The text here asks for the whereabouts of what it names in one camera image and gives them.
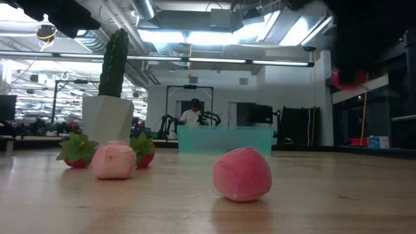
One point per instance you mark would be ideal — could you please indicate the black panel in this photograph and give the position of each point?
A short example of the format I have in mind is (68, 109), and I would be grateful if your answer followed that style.
(299, 126)

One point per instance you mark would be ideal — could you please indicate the red box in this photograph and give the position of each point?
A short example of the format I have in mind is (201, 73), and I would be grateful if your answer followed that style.
(357, 142)

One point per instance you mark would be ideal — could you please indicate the long ceiling light bar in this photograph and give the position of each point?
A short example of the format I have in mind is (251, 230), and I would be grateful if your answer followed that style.
(214, 60)

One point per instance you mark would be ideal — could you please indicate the background black robot arm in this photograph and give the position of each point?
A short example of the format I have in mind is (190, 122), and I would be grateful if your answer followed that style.
(211, 117)
(167, 123)

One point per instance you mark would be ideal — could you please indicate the light pink plush peach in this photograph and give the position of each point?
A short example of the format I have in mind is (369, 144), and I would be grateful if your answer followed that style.
(113, 162)

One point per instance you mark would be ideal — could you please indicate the blue box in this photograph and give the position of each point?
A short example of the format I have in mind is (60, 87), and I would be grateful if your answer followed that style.
(378, 142)

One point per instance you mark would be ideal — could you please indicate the black stand frame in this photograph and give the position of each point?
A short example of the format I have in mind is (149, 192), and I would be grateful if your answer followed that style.
(54, 100)

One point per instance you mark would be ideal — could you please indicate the green cactus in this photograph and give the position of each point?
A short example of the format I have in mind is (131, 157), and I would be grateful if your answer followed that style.
(113, 65)

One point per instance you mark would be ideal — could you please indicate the dark ceiling dome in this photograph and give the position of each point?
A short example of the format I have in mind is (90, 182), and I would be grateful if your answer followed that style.
(46, 32)

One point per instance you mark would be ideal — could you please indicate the person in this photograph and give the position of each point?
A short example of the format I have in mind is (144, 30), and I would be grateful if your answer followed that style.
(192, 117)

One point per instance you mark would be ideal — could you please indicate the large deep pink plush peach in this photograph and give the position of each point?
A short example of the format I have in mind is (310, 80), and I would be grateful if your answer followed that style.
(242, 175)

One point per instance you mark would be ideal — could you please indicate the silver spiral air duct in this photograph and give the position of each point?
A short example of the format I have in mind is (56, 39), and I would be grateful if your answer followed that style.
(144, 8)

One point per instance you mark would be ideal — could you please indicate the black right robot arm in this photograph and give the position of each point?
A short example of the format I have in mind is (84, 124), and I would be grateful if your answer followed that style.
(373, 16)

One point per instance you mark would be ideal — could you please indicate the white faceted plant pot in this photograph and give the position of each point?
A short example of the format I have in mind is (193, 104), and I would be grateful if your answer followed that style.
(107, 117)

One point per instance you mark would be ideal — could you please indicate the teal translucent tupperware container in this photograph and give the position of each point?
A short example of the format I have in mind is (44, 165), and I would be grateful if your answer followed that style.
(224, 139)

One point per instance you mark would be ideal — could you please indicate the large-leaf red toy strawberry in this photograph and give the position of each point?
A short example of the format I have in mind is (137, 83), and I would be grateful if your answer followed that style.
(78, 149)
(144, 152)

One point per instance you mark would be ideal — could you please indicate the black monitor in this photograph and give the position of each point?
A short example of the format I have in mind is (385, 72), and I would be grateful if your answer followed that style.
(8, 107)

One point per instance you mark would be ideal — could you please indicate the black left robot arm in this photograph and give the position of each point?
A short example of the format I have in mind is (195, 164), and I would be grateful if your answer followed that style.
(65, 13)

